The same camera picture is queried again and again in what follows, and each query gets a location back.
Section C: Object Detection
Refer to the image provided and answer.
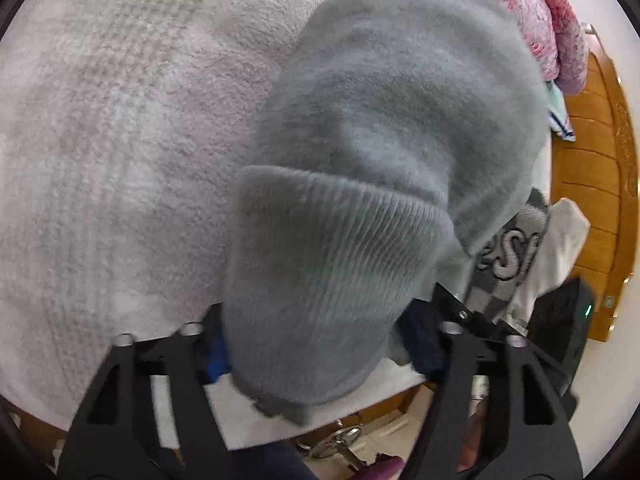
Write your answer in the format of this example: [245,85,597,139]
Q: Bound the grey checkered printed garment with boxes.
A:
[465,187,552,318]

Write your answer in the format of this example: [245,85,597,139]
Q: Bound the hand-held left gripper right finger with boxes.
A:
[399,307,584,480]

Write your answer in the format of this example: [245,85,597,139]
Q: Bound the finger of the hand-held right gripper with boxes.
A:
[431,281,527,342]

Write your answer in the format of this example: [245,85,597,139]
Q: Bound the cream white pants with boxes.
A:
[492,197,592,333]

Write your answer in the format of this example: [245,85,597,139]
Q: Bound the metal key bunch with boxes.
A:
[295,424,366,471]

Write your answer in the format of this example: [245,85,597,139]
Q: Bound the wooden bed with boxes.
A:
[5,22,640,453]

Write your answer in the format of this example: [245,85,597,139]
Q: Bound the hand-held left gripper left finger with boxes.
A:
[56,305,237,480]

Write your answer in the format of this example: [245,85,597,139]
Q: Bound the teal striped pillow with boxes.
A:
[544,80,577,142]

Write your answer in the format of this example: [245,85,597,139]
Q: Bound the grey zip hoodie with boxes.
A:
[220,0,551,427]

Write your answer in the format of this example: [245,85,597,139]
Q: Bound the purple floral quilt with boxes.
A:
[440,0,592,96]

